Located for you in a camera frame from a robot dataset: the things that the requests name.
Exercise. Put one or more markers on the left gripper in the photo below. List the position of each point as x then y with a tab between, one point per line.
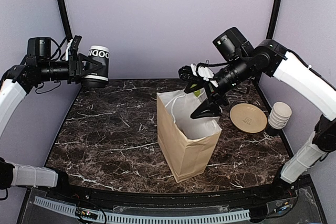
75	66

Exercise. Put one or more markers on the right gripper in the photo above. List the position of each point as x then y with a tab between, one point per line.
212	92

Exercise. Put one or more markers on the black paper coffee cup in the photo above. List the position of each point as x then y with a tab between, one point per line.
99	54

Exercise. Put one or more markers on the brown paper bag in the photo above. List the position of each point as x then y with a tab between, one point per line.
187	144

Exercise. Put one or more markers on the stack of paper cups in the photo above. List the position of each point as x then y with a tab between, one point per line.
277	120

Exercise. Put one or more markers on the single black lid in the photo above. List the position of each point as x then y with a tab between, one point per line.
93	81

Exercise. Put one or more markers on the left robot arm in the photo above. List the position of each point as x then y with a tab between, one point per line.
38	67

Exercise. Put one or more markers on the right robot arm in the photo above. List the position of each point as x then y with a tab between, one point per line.
242	62

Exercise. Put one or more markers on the green bowl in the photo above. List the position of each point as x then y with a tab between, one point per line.
197	93

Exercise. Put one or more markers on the beige plate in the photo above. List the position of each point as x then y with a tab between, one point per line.
248	118

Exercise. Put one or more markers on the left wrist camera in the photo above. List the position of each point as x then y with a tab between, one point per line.
72	47

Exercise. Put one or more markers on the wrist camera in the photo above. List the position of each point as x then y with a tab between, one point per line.
72	47
197	74

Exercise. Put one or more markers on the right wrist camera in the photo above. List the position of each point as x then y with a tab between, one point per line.
197	74

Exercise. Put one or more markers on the left black frame post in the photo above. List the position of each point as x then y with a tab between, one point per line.
65	19

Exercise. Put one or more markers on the black frame post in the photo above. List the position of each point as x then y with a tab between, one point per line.
273	19
65	19

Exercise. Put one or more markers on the right black frame post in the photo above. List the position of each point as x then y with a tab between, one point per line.
273	19

